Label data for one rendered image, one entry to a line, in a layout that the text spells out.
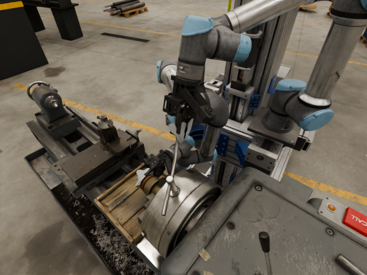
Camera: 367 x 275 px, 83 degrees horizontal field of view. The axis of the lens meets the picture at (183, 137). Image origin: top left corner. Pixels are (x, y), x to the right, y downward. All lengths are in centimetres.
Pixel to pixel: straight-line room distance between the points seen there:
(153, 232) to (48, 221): 170
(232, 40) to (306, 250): 57
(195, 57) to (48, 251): 196
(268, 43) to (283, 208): 76
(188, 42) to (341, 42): 47
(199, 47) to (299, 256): 57
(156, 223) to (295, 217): 41
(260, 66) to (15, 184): 256
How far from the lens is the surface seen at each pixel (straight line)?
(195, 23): 56
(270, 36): 113
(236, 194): 68
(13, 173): 295
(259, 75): 120
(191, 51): 56
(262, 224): 65
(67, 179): 125
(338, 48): 82
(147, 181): 87
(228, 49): 60
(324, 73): 85
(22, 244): 235
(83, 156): 126
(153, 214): 70
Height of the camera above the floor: 181
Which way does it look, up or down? 43 degrees down
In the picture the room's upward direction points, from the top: straight up
